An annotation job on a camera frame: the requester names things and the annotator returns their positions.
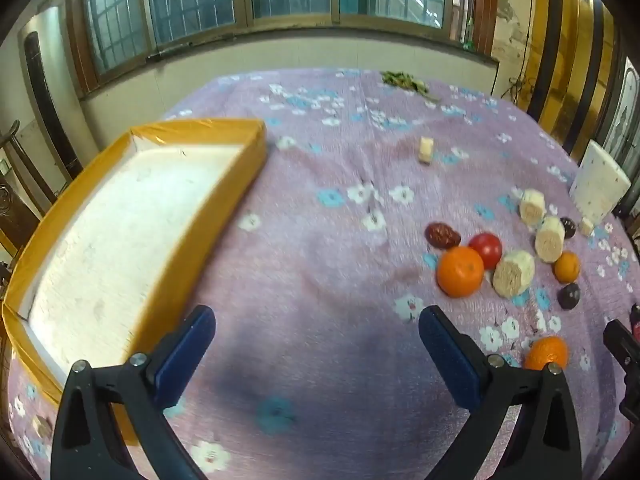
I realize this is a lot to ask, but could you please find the orange mandarin front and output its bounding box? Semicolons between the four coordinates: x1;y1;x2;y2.
524;336;570;370

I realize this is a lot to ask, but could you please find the dark plum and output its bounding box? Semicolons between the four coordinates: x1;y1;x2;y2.
556;283;582;311
560;217;577;240

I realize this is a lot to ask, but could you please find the small orange mandarin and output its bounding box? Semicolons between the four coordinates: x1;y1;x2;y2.
552;252;582;284

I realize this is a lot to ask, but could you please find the small sugarcane piece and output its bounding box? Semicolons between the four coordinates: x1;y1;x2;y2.
579;218;594;237
418;136;434;164

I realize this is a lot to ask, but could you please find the large orange mandarin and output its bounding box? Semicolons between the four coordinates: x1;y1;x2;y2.
436;246;485;298

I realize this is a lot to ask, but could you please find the red tomato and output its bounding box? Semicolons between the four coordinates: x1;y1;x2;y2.
468;232;502;271

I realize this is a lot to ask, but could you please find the red jujube date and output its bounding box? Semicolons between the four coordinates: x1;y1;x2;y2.
424;222;461;250

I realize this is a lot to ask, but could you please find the yellow rimmed white tray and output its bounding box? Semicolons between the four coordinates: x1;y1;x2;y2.
1;117;269;447

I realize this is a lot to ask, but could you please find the white patterned mug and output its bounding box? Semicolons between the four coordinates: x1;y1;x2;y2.
570;141;631;226

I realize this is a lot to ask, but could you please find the wooden chair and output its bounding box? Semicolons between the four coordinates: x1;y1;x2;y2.
1;120;56;261

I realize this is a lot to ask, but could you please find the purple floral tablecloth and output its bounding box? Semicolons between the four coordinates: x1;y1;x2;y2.
6;67;640;480

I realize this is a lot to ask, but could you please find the green leafy sprig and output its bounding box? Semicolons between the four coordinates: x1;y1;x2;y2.
381;70;440;103

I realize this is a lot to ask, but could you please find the white standing air conditioner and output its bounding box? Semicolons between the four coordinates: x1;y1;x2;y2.
18;6;99;181

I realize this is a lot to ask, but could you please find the window with green grille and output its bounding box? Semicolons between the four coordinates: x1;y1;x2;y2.
66;0;498;94

